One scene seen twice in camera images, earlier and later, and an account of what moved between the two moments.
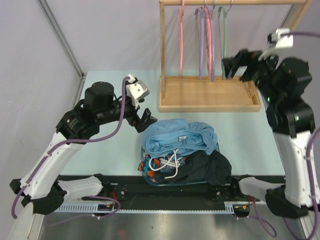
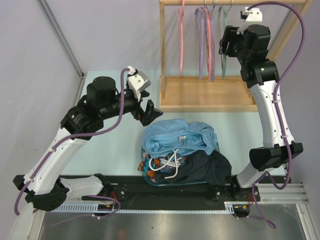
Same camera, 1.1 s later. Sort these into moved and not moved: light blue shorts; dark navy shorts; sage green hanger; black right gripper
Moved: black right gripper
Not moved: sage green hanger; dark navy shorts; light blue shorts
